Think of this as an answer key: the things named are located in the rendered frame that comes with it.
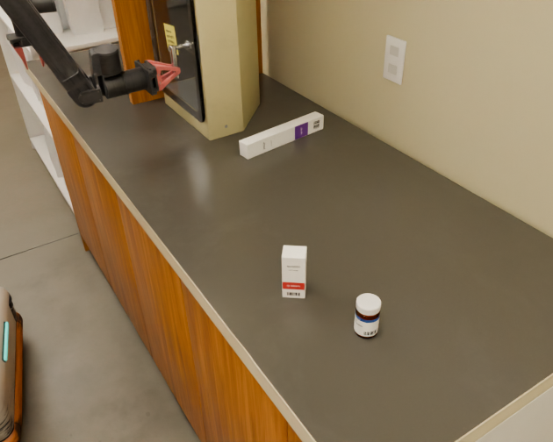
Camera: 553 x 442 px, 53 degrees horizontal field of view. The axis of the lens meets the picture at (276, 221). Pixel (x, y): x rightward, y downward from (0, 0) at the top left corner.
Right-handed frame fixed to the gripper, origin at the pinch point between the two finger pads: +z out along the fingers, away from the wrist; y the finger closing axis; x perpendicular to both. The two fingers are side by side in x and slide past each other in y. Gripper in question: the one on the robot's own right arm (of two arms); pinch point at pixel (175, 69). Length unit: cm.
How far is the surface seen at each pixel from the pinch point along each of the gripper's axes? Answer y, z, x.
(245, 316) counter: -71, -21, 20
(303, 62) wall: 11, 48, 12
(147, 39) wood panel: 31.8, 4.2, 0.7
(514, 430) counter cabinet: -109, 8, 31
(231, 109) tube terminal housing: -5.2, 12.6, 12.8
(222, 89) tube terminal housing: -5.2, 10.5, 6.3
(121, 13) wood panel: 31.7, -2.1, -8.1
